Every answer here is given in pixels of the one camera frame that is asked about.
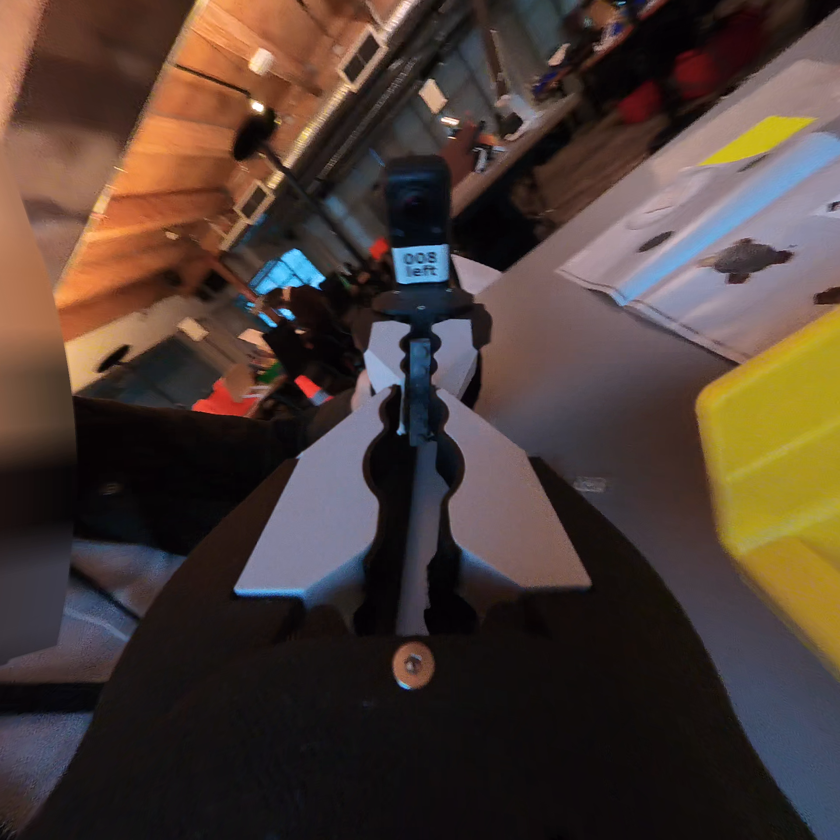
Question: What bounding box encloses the silver ventilation duct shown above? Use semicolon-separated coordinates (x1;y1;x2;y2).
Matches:
217;0;421;250

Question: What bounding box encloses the large black disc lamp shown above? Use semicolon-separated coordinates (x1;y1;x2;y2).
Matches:
233;108;280;161

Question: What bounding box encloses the person's grey shirt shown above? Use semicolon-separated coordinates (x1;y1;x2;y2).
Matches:
0;538;191;840

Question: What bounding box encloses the grey studded toy brick plate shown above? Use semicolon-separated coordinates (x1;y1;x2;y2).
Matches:
402;336;439;448

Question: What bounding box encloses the grey desk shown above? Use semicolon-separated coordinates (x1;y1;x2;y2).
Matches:
472;7;840;840

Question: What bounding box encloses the yellow paper sheet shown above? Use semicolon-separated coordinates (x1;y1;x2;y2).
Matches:
699;117;818;166

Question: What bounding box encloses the person's dark jacket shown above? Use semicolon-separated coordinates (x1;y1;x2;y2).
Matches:
72;394;309;559

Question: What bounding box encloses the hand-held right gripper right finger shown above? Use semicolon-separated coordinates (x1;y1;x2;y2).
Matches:
430;387;593;621

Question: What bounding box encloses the arched window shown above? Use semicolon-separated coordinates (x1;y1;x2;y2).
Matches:
252;248;326;296

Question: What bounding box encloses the person's left forearm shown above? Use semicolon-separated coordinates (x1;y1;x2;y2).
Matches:
282;387;371;460

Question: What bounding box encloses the orange red seat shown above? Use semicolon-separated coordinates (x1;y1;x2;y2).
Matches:
193;377;263;416

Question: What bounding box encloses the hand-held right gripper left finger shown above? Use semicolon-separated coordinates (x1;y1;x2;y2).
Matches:
233;386;401;621

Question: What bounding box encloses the white framed ceiling panel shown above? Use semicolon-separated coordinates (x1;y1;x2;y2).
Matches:
338;29;388;89
230;180;273;221

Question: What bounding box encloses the open instruction booklet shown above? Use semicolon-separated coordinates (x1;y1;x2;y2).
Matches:
556;131;840;365

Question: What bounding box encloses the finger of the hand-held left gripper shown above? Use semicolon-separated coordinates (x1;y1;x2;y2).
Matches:
430;318;480;404
363;320;411;396

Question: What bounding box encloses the white upright sheet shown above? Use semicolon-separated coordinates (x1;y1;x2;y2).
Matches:
453;256;506;296

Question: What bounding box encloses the background work table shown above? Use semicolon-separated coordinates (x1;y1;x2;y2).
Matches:
453;85;585;217

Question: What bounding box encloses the large yellow plastic bin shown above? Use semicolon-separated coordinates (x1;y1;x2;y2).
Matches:
696;308;840;683

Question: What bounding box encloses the black strap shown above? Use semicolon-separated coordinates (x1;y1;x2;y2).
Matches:
0;682;106;713

